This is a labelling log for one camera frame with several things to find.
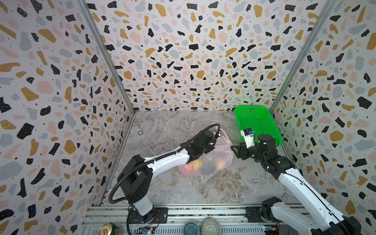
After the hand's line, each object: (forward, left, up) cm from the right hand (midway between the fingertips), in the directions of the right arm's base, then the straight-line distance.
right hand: (234, 142), depth 77 cm
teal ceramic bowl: (-36, +22, -20) cm, 47 cm away
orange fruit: (-7, +24, -14) cm, 29 cm away
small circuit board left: (-37, +46, -21) cm, 62 cm away
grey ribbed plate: (-35, +13, -21) cm, 42 cm away
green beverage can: (-37, +56, -10) cm, 68 cm away
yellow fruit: (-5, +20, -15) cm, 26 cm away
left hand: (+7, +12, -3) cm, 14 cm away
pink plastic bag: (-3, +7, -13) cm, 15 cm away
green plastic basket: (+36, -29, -22) cm, 51 cm away
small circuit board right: (-36, -17, -23) cm, 45 cm away
